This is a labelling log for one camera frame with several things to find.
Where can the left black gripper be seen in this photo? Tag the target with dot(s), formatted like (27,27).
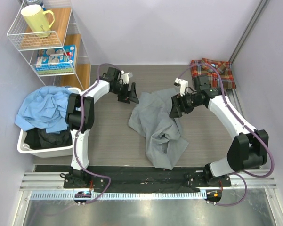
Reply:
(133,97)

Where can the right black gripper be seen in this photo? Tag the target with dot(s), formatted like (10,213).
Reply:
(176,111)

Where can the grey long sleeve shirt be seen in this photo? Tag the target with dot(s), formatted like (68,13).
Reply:
(163,135)

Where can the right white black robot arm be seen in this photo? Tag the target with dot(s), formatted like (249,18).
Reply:
(248,147)

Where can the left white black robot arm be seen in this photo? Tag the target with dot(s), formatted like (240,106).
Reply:
(80,117)

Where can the folded plaid shirt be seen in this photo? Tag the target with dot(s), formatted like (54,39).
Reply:
(222,67)

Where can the blue picture box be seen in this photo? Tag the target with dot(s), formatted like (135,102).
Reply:
(56,60)

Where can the light blue shirt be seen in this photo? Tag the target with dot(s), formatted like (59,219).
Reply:
(45,108)

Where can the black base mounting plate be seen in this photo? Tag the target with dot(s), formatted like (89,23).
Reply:
(147,180)

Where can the white plastic laundry bin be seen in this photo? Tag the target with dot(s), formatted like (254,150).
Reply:
(44,153)

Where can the black garment in bin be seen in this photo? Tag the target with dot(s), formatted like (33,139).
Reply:
(38,139)

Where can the yellow mug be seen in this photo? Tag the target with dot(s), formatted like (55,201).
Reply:
(38,20)

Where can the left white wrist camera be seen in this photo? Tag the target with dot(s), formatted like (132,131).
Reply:
(125,77)

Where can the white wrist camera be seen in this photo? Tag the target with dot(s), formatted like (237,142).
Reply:
(125,77)
(182,85)

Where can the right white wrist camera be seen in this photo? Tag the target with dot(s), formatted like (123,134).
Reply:
(182,85)

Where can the white wire shelf rack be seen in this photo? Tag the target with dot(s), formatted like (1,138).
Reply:
(65,31)

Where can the aluminium rail frame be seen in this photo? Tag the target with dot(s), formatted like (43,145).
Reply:
(59,182)

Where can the aluminium corner post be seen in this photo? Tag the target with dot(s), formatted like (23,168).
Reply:
(260,8)

